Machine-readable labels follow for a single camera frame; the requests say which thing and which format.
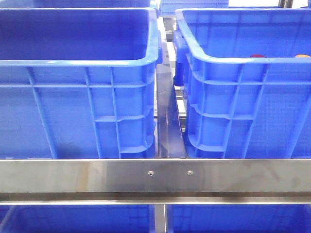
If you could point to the red mushroom push button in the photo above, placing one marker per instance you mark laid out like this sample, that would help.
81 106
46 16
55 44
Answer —
257 56

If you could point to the yellow mushroom push button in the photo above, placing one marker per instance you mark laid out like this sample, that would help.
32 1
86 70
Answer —
302 56

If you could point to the steel centre divider bar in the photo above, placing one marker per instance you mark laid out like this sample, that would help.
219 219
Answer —
169 134

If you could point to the blue plastic crate left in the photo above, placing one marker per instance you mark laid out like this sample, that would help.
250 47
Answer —
78 83

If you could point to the blue plastic crate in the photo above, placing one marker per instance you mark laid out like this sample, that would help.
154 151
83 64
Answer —
78 83
240 107

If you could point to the blue plastic crate right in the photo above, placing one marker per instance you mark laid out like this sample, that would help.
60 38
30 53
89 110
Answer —
240 107

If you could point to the blue lower crate right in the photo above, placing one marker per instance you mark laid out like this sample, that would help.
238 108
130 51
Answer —
240 218

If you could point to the blue rear crate right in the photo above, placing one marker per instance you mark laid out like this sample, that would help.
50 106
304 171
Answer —
168 7

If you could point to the blue rear crate left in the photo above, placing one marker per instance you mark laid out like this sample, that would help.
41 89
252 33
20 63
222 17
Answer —
78 4

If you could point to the blue lower crate left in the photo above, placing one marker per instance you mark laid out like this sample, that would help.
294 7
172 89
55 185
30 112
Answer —
80 219

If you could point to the stainless steel front rail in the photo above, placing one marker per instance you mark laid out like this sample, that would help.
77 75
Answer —
155 181

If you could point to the steel lower vertical post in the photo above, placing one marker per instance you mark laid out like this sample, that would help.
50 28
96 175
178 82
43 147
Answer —
161 225

